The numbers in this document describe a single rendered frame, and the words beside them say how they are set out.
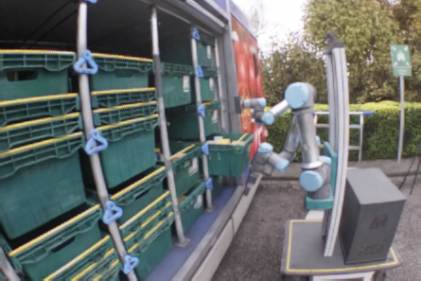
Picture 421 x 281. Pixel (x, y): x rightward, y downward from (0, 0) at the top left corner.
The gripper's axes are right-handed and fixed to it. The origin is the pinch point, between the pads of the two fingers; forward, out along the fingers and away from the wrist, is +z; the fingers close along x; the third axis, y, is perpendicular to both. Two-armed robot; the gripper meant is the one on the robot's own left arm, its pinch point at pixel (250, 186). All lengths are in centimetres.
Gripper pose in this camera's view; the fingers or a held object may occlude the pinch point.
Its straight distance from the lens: 138.6
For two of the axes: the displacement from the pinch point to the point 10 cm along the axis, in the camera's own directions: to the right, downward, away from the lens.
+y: -8.7, -3.6, 3.4
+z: -2.1, 8.8, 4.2
